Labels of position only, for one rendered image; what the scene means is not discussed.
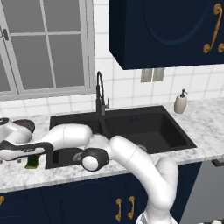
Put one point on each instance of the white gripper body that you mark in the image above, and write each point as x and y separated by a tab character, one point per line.
11	155

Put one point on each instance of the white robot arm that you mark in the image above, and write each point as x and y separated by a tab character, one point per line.
163	180

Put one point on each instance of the green and yellow sponge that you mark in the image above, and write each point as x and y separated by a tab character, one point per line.
32	162

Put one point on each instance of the dark brown pan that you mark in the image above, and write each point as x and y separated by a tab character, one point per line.
26	124

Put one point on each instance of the black sink tap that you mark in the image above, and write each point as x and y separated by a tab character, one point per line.
100	96

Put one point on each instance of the black double sink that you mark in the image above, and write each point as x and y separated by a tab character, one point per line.
151	131

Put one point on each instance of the grey framed window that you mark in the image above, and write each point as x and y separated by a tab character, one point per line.
46	46

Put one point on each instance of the beige soap dispenser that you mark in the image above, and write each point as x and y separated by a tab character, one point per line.
180	104

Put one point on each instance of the grey dishwasher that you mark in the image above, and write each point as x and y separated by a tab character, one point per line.
207	192

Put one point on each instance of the grey wall socket plate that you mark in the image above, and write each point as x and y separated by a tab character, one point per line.
146	75
158	74

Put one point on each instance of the navy wall cabinet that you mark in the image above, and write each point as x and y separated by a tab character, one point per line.
163	32

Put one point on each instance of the navy wall cabinet door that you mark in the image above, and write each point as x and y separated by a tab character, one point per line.
175	29

